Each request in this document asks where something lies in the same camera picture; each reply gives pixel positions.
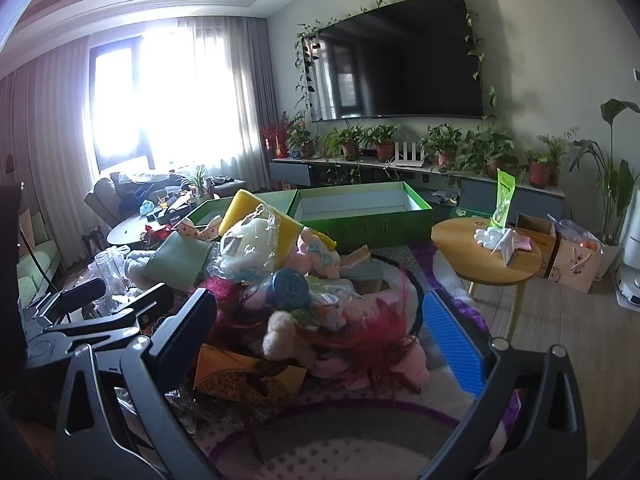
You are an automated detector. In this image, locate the green pouch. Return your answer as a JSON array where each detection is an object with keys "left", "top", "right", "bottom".
[{"left": 142, "top": 232, "right": 214, "bottom": 292}]

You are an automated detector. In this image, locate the green sofa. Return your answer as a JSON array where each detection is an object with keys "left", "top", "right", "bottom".
[{"left": 15, "top": 209, "right": 64, "bottom": 302}]

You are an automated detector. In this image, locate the cream dotted ribbon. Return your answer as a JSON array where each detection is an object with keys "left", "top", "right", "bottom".
[{"left": 172, "top": 214, "right": 224, "bottom": 244}]

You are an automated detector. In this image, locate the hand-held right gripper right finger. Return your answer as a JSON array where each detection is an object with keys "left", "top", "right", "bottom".
[{"left": 422, "top": 290, "right": 589, "bottom": 480}]

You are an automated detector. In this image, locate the round wooden side table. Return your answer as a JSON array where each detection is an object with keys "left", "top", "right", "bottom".
[{"left": 431, "top": 216, "right": 544, "bottom": 342}]

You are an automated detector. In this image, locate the brown cardboard box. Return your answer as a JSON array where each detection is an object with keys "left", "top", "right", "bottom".
[{"left": 515, "top": 214, "right": 559, "bottom": 277}]

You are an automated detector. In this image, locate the green standing packet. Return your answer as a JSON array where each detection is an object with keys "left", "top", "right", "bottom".
[{"left": 490, "top": 169, "right": 517, "bottom": 231}]

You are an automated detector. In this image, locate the grey curtain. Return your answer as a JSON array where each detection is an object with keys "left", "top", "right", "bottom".
[{"left": 0, "top": 35, "right": 95, "bottom": 271}]

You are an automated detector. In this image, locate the large pink plush toy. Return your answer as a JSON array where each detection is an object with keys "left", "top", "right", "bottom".
[{"left": 309, "top": 290, "right": 432, "bottom": 392}]

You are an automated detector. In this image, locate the yellow foam block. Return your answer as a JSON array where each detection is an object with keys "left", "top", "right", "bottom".
[{"left": 219, "top": 188, "right": 304, "bottom": 262}]

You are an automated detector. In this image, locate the dark framed window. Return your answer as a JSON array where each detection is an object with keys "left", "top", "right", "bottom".
[{"left": 89, "top": 35, "right": 157, "bottom": 174}]

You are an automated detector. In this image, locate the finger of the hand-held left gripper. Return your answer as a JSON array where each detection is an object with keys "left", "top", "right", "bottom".
[
  {"left": 44, "top": 284, "right": 174, "bottom": 350},
  {"left": 35, "top": 277, "right": 109, "bottom": 327}
]

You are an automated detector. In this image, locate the beige plush toy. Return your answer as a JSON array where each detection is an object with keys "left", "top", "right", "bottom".
[{"left": 262, "top": 310, "right": 319, "bottom": 367}]

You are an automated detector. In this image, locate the white router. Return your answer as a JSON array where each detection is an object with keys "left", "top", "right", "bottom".
[{"left": 392, "top": 141, "right": 427, "bottom": 166}]

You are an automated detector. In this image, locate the small potted grass plant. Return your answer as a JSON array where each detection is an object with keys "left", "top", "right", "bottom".
[{"left": 179, "top": 164, "right": 212, "bottom": 197}]

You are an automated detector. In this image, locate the dark grey ottoman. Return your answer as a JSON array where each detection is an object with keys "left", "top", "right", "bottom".
[{"left": 210, "top": 177, "right": 247, "bottom": 199}]

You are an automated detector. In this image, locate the grey television cabinet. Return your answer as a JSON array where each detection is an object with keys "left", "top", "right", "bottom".
[{"left": 270, "top": 152, "right": 567, "bottom": 227}]

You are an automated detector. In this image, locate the grey green box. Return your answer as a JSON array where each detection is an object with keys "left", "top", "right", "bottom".
[{"left": 340, "top": 247, "right": 386, "bottom": 292}]

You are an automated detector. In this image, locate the small printed cup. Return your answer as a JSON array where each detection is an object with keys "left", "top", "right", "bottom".
[{"left": 312, "top": 292, "right": 344, "bottom": 331}]

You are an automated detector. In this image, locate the dark oval coffee table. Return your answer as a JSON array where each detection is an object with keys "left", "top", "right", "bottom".
[{"left": 107, "top": 199, "right": 197, "bottom": 249}]

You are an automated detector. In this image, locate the row of potted plants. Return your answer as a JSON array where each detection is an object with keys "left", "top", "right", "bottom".
[{"left": 285, "top": 115, "right": 581, "bottom": 191}]

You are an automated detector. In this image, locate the white robot vacuum dock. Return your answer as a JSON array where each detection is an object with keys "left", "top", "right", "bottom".
[{"left": 612, "top": 204, "right": 640, "bottom": 307}]

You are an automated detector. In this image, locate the orange patterned pouch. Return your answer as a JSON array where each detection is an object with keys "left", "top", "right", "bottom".
[{"left": 192, "top": 344, "right": 309, "bottom": 409}]

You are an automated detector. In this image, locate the large leafy plant white pot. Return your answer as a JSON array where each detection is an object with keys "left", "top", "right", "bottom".
[{"left": 570, "top": 99, "right": 640, "bottom": 282}]

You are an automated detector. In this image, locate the black wall television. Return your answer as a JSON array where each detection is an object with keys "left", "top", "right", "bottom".
[{"left": 310, "top": 0, "right": 484, "bottom": 124}]

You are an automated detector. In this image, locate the green white carton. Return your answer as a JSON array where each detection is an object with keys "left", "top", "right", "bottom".
[{"left": 448, "top": 205, "right": 496, "bottom": 221}]

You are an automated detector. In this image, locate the small pink plush toy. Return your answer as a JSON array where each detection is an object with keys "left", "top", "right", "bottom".
[{"left": 294, "top": 227, "right": 342, "bottom": 279}]

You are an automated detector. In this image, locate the red flower decoration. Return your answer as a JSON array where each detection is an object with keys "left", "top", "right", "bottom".
[{"left": 259, "top": 114, "right": 294, "bottom": 159}]

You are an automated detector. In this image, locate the dark armchair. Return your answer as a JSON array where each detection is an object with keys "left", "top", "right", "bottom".
[{"left": 83, "top": 172, "right": 152, "bottom": 224}]

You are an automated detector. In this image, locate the purple white round rug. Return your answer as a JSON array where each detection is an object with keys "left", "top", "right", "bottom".
[{"left": 190, "top": 240, "right": 526, "bottom": 480}]

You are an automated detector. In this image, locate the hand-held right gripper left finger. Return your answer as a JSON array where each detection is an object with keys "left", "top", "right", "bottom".
[{"left": 54, "top": 287, "right": 219, "bottom": 480}]

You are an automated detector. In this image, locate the clear plastic bag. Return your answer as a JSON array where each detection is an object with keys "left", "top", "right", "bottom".
[{"left": 206, "top": 204, "right": 302, "bottom": 282}]

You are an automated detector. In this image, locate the clear glass jar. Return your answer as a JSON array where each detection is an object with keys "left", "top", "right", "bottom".
[{"left": 92, "top": 247, "right": 132, "bottom": 307}]

